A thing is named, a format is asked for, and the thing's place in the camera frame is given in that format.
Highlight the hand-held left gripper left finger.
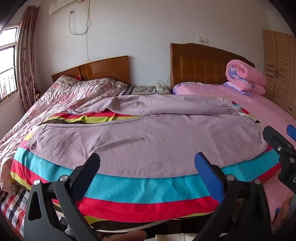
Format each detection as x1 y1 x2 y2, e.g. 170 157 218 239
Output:
23 153 102 241

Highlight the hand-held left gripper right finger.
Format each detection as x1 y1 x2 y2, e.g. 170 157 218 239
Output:
191 152 272 241

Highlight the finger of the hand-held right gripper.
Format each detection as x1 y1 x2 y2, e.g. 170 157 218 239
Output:
263 126 296 161
286 124 296 142

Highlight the pink bedsheet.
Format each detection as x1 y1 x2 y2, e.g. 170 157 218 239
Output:
172 82 296 232

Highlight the person's foot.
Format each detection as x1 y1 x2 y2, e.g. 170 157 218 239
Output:
273 190 296 231

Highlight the striped blanket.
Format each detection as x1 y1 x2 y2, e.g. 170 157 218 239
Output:
10 101 284 226

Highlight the light wooden wardrobe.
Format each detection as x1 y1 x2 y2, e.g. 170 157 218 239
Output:
263 30 296 115

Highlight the rolled pink quilt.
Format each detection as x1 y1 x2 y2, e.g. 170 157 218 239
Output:
223 59 267 95

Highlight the pink floral quilt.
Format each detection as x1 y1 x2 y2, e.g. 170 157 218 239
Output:
0 75 130 189

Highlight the plaid bedsheet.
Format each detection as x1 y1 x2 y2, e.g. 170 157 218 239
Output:
0 188 67 239

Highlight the purple floral pillow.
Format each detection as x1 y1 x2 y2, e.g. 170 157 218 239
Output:
172 82 201 95

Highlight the nightstand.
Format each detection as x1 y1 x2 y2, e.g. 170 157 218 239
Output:
131 85 172 96

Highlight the flat wooden headboard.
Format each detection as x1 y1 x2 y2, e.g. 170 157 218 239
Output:
51 55 132 87

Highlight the ribbed wooden headboard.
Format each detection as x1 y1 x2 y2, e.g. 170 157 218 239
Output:
170 43 255 94

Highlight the pink floral curtain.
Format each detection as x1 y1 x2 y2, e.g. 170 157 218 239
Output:
17 6 41 114

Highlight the window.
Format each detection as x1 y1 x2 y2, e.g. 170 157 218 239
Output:
0 24 20 103

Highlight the white air conditioner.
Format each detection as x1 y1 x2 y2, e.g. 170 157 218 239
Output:
50 0 85 15

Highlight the white charger cable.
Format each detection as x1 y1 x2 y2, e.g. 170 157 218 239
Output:
158 74 172 90

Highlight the white air conditioner cable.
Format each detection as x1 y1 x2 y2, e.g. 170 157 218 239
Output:
69 0 91 61

